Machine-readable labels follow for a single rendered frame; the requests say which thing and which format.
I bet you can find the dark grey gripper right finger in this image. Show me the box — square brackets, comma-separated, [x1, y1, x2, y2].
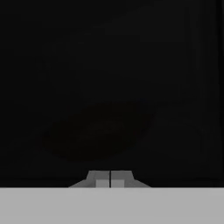
[110, 170, 152, 188]

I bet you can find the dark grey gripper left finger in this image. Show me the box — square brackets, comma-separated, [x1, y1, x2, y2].
[68, 170, 111, 188]

